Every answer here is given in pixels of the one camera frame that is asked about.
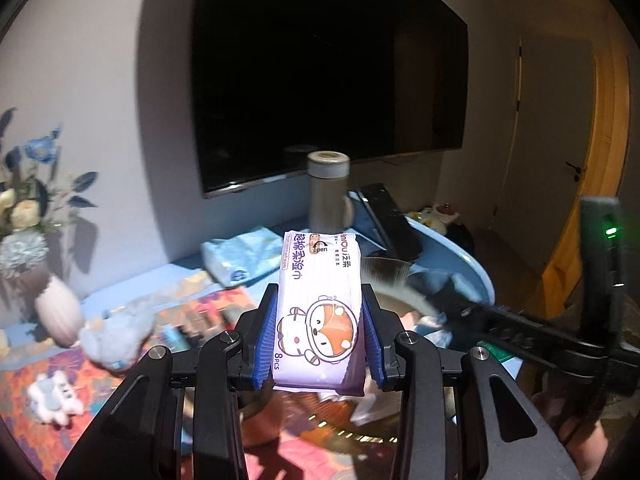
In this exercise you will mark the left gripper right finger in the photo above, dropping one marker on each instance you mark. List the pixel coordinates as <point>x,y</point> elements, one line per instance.
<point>462,416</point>

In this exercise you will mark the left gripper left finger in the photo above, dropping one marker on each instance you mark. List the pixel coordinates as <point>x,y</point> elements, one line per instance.
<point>137,432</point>

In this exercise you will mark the white blue plush toy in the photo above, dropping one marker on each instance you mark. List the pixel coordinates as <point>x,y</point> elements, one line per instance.
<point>115,343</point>

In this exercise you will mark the purple fox tissue pack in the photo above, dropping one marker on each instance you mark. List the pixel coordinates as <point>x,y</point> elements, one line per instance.
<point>318,336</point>

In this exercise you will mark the person right hand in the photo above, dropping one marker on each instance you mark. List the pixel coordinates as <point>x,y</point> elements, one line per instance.
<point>586,442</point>

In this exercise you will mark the white ribbed vase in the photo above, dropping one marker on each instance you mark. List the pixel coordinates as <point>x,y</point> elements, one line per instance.
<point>59,312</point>

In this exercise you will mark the light blue tissue pack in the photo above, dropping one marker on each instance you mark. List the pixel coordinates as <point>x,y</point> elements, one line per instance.
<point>242,258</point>

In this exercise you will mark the wooden door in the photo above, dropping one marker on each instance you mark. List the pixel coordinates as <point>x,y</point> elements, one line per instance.
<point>604,169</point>

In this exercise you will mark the black smartphone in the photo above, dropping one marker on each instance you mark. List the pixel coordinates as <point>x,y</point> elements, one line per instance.
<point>398,237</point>

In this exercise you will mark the blue white artificial flowers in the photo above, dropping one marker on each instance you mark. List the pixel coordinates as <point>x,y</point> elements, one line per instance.
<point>35,202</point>

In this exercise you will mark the silver thermos bottle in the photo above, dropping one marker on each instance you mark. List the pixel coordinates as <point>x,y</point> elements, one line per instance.
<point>328,209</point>

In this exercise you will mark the black television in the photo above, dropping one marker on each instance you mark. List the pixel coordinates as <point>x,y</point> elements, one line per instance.
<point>275,80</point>

